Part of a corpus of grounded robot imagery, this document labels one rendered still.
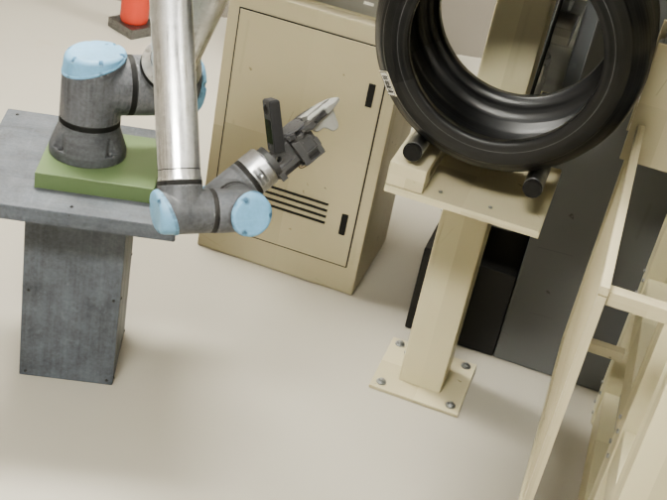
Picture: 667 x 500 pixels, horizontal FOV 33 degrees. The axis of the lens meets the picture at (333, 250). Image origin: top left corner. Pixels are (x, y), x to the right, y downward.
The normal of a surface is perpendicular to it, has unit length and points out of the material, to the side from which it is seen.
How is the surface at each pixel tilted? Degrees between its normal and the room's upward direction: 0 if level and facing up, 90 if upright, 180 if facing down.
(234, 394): 0
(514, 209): 0
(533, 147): 99
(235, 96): 90
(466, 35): 90
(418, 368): 90
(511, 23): 90
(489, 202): 0
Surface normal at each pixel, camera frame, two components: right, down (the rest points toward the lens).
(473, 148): -0.34, 0.60
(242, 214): 0.49, 0.27
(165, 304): 0.18, -0.84
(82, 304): 0.03, 0.53
